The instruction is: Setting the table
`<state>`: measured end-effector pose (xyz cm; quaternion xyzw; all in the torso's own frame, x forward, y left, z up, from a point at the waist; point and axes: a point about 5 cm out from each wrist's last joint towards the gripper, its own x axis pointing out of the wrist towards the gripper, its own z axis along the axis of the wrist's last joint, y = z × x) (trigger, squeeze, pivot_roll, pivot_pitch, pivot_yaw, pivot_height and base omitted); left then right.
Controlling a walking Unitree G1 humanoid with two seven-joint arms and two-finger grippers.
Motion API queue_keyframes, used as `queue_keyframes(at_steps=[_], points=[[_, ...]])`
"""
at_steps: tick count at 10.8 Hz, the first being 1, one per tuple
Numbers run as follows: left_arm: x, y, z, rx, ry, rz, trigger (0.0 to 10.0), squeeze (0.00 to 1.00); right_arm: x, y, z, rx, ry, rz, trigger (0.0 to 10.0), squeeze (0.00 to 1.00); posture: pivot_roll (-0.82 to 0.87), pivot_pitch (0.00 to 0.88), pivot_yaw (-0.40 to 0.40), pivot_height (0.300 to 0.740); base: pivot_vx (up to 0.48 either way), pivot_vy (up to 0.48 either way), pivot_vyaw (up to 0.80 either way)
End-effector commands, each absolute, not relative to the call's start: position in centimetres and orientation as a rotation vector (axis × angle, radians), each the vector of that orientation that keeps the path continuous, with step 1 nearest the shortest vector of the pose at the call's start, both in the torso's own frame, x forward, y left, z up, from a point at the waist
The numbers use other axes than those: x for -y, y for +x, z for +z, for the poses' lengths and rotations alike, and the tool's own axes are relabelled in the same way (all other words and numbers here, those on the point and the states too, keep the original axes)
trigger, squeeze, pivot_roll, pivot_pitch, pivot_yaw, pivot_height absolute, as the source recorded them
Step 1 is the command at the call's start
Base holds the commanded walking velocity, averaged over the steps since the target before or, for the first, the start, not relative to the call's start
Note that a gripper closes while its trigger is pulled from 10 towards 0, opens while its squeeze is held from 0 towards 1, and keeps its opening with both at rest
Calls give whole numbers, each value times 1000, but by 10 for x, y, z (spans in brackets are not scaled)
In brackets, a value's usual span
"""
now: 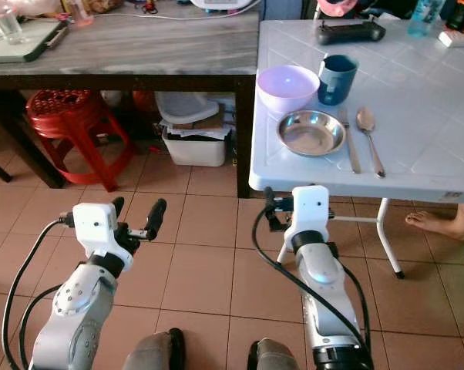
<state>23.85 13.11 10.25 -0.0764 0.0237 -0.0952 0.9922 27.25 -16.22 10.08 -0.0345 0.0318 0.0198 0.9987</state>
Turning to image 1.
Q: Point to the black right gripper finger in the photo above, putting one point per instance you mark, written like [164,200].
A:
[270,204]

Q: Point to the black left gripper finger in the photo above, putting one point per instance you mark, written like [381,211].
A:
[119,206]
[157,217]

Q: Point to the stainless steel plate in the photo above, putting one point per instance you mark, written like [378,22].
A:
[311,133]

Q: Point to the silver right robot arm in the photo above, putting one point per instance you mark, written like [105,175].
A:
[324,293]

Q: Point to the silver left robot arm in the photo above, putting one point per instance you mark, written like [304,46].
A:
[78,308]

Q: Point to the white storage box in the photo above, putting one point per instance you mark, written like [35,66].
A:
[193,149]

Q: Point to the red plastic stool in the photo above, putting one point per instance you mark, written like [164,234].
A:
[58,116]

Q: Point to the pale grey plastic basin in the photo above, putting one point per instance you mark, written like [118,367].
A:
[186,108]

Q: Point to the opaque purple plastic bowl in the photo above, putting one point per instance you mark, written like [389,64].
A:
[286,87]

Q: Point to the steel spoon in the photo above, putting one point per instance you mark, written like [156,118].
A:
[365,119]

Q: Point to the dark blue cup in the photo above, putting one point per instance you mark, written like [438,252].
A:
[337,83]

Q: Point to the grey robot right leg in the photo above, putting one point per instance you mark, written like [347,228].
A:
[274,357]

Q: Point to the grey wood-top table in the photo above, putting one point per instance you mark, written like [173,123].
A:
[147,50]

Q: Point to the person bare foot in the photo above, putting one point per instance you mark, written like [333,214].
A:
[440,223]

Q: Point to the white plastic table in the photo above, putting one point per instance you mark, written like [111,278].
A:
[417,100]

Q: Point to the white tray dark rim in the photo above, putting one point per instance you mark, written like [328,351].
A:
[24,50]

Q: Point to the black remote controller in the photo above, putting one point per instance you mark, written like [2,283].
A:
[350,32]

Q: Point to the pink drinking glass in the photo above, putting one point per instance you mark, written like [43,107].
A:
[79,14]

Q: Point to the white kitchen appliance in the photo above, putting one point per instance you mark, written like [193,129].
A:
[224,4]

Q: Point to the pink round container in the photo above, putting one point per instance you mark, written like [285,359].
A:
[336,7]

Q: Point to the clear drinking glass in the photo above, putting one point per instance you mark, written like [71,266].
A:
[8,28]

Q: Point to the blue plastic bottle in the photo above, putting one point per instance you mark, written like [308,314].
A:
[425,19]

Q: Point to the small white box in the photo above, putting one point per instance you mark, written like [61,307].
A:
[459,38]

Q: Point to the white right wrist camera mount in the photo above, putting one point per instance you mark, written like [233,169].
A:
[309,212]

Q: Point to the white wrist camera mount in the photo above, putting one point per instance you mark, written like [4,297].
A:
[93,227]
[309,212]

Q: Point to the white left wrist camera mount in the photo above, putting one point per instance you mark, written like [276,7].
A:
[93,227]

